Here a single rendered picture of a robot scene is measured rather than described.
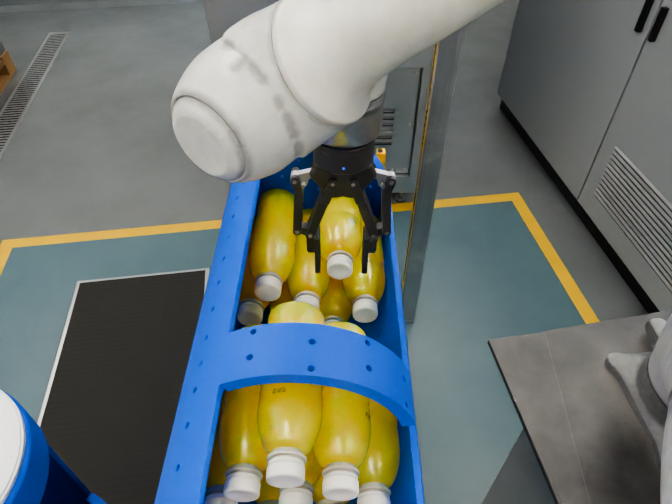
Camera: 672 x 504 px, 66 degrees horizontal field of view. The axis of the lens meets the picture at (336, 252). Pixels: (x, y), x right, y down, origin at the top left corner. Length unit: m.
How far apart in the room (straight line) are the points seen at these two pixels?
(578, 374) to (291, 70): 0.64
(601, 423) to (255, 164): 0.61
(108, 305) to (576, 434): 1.74
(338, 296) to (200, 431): 0.38
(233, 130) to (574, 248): 2.36
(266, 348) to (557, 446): 0.43
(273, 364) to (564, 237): 2.25
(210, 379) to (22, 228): 2.41
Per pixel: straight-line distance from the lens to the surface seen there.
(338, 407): 0.61
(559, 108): 2.87
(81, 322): 2.14
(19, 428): 0.83
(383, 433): 0.66
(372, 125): 0.59
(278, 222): 0.82
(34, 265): 2.68
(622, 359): 0.88
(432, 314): 2.17
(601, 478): 0.79
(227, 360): 0.57
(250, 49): 0.39
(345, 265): 0.77
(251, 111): 0.37
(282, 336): 0.55
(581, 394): 0.84
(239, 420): 0.62
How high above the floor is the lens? 1.68
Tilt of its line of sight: 45 degrees down
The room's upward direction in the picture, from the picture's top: straight up
